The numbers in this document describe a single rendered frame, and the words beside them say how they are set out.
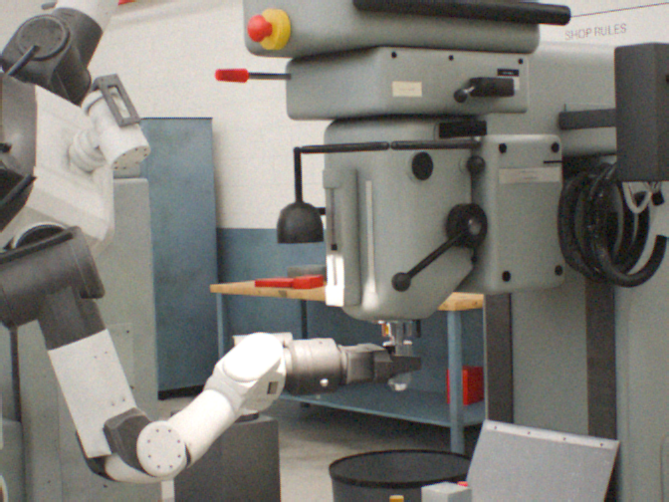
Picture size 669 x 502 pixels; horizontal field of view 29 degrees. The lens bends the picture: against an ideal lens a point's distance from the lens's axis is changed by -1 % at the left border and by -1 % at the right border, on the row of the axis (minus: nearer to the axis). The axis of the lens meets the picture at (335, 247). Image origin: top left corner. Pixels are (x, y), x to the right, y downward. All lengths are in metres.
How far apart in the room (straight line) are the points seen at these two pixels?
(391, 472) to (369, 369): 2.36
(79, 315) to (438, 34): 0.68
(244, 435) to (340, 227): 0.55
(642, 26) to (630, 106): 4.99
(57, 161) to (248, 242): 7.52
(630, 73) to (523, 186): 0.27
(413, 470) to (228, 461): 2.07
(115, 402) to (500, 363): 0.87
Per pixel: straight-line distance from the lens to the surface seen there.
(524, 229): 2.16
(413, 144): 1.92
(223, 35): 9.72
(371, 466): 4.40
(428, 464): 4.41
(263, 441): 2.44
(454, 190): 2.07
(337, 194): 2.02
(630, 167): 2.05
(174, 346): 9.44
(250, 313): 9.52
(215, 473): 2.44
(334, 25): 1.91
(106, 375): 1.86
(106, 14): 2.23
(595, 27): 7.22
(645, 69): 2.03
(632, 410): 2.33
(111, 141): 1.94
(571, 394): 2.38
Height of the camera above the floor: 1.54
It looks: 3 degrees down
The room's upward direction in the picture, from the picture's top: 2 degrees counter-clockwise
